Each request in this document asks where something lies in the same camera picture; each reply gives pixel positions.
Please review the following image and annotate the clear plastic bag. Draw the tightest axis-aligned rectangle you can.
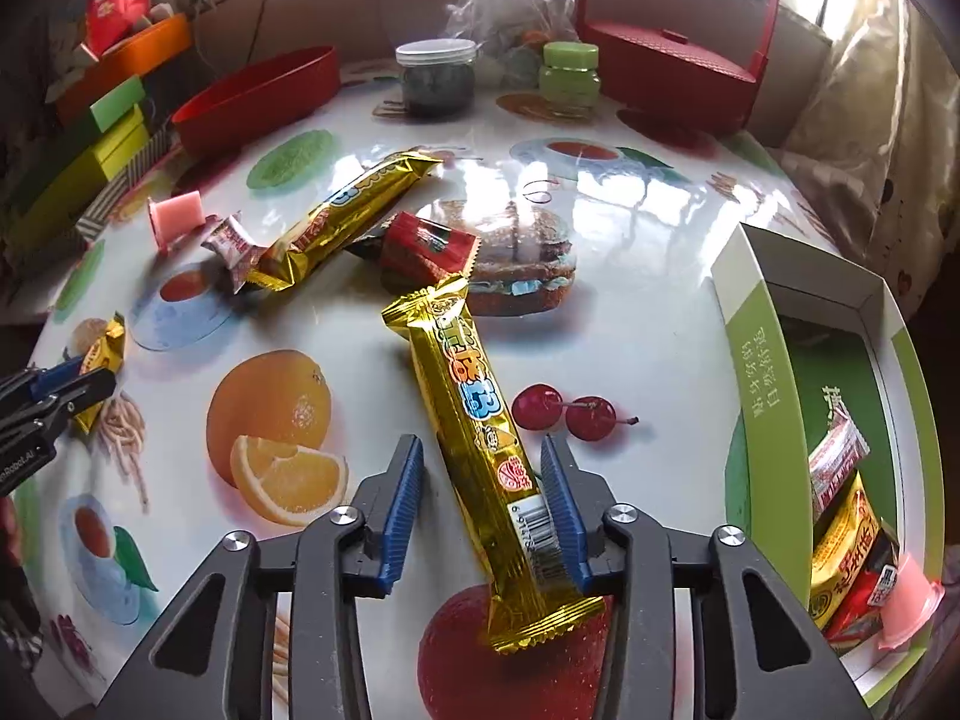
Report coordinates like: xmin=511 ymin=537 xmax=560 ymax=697
xmin=433 ymin=0 xmax=582 ymax=87

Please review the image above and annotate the red plum candy packet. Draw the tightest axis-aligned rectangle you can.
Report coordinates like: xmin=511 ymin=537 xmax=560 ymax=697
xmin=825 ymin=562 xmax=901 ymax=642
xmin=375 ymin=211 xmax=481 ymax=286

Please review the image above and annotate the red basket with handle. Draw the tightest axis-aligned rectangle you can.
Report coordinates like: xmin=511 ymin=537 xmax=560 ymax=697
xmin=577 ymin=0 xmax=782 ymax=128

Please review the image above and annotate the yellow green box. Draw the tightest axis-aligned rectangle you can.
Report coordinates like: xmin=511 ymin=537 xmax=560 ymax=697
xmin=90 ymin=105 xmax=151 ymax=181

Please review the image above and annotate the long green box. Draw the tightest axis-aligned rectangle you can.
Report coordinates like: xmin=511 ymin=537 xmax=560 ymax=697
xmin=0 ymin=142 xmax=106 ymax=256

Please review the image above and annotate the cream patterned curtain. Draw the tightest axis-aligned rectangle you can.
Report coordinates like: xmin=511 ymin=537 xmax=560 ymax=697
xmin=780 ymin=0 xmax=953 ymax=316

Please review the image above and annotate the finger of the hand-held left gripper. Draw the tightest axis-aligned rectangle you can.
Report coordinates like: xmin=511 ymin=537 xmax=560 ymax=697
xmin=0 ymin=358 xmax=87 ymax=407
xmin=0 ymin=369 xmax=118 ymax=437

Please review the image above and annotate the orange box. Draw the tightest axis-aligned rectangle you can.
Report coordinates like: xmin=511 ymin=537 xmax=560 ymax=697
xmin=56 ymin=13 xmax=192 ymax=125

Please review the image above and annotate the red lidded jelly cup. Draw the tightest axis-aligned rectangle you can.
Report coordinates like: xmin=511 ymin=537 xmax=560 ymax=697
xmin=874 ymin=551 xmax=944 ymax=650

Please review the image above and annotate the clear jar with dark contents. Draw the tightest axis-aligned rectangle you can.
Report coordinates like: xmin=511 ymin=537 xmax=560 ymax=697
xmin=395 ymin=39 xmax=479 ymax=121

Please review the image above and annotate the small pink jelly cup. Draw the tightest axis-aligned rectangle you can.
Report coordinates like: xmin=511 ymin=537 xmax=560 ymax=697
xmin=148 ymin=191 xmax=207 ymax=248

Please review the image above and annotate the green plastic jar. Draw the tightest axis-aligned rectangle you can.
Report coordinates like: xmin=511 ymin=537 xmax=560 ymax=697
xmin=538 ymin=41 xmax=601 ymax=110

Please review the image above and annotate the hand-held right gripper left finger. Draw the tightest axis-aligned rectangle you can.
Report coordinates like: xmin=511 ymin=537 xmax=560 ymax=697
xmin=94 ymin=433 xmax=426 ymax=720

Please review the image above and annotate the silver red snack packet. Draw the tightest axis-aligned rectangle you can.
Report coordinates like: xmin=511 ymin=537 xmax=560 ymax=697
xmin=808 ymin=401 xmax=871 ymax=522

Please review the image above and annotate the small white red candy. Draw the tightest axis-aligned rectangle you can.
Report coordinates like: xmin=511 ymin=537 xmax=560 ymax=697
xmin=201 ymin=215 xmax=263 ymax=293

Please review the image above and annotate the red plastic bowl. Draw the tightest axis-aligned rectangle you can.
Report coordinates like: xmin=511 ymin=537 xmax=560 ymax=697
xmin=171 ymin=45 xmax=340 ymax=158

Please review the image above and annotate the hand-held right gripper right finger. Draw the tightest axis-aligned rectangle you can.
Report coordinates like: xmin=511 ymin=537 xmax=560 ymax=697
xmin=538 ymin=433 xmax=875 ymax=720

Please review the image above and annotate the green cardboard box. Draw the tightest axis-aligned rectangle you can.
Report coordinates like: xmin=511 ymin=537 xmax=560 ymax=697
xmin=712 ymin=223 xmax=947 ymax=717

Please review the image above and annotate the long gold snack bar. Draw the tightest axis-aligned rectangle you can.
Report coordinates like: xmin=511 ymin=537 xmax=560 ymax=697
xmin=381 ymin=274 xmax=607 ymax=657
xmin=241 ymin=151 xmax=445 ymax=292

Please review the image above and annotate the yellow snack packet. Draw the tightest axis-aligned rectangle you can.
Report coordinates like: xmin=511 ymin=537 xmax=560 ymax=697
xmin=71 ymin=313 xmax=127 ymax=436
xmin=810 ymin=469 xmax=901 ymax=623

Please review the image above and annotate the small green box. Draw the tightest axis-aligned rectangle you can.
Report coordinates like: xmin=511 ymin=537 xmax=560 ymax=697
xmin=88 ymin=75 xmax=147 ymax=132

